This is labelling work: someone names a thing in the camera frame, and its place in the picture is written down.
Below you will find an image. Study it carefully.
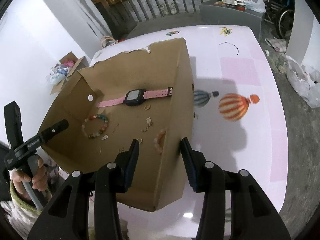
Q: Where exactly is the person's left hand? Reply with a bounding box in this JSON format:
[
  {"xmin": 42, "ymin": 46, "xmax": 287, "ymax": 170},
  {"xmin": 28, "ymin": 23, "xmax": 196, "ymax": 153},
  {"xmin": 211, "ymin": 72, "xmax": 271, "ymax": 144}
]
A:
[{"xmin": 11, "ymin": 157, "xmax": 48, "ymax": 202}]

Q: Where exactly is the pink beaded bracelet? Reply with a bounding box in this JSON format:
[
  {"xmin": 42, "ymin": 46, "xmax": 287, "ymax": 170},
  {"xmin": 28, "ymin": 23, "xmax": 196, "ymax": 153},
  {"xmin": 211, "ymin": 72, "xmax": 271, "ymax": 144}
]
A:
[{"xmin": 153, "ymin": 128, "xmax": 167, "ymax": 155}]

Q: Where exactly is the small open cardboard box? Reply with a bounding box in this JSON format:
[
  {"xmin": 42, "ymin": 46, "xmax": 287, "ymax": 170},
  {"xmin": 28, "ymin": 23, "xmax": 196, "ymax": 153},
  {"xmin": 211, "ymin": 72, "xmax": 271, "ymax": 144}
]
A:
[{"xmin": 47, "ymin": 51, "xmax": 88, "ymax": 94}]

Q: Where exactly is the brown cardboard box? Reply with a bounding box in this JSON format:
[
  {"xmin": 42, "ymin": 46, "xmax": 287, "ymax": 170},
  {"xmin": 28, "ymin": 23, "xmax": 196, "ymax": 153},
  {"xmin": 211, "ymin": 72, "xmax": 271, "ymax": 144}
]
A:
[{"xmin": 41, "ymin": 38, "xmax": 194, "ymax": 212}]

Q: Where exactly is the wheelchair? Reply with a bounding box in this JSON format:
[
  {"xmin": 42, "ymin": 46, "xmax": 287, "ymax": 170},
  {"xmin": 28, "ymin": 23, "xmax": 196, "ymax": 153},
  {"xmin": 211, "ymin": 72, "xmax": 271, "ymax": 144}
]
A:
[{"xmin": 264, "ymin": 0, "xmax": 295, "ymax": 39}]

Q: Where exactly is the gold earring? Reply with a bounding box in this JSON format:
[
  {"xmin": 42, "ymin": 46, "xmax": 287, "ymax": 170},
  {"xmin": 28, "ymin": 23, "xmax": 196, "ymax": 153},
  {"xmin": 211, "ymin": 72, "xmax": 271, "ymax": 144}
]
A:
[{"xmin": 146, "ymin": 117, "xmax": 152, "ymax": 126}]

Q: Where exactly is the pink strap digital watch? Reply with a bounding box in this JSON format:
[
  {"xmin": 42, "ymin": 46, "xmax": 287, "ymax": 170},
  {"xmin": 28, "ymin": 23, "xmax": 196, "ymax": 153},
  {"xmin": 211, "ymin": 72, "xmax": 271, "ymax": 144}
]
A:
[{"xmin": 97, "ymin": 87, "xmax": 173, "ymax": 108}]

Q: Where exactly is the colourful beaded bracelet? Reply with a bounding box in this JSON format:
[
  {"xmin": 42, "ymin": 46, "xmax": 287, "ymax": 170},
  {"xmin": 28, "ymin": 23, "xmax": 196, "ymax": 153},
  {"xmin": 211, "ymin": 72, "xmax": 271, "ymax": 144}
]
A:
[{"xmin": 81, "ymin": 114, "xmax": 110, "ymax": 139}]

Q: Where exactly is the pink balloon pattern tablecloth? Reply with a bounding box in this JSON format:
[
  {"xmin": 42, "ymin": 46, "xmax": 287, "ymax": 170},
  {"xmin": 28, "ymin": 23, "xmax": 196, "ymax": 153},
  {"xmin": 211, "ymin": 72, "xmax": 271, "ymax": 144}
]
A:
[{"xmin": 90, "ymin": 25, "xmax": 287, "ymax": 239}]

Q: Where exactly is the grey low cabinet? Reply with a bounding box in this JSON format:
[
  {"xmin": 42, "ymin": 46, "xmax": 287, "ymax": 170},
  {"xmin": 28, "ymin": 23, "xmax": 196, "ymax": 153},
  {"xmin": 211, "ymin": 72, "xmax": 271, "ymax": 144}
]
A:
[{"xmin": 199, "ymin": 0, "xmax": 264, "ymax": 39}]

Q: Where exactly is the white plastic bag on cabinet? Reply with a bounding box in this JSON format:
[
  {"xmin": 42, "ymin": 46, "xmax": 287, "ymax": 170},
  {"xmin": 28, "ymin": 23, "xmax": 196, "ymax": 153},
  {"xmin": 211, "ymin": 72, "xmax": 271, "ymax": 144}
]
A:
[{"xmin": 244, "ymin": 0, "xmax": 266, "ymax": 13}]

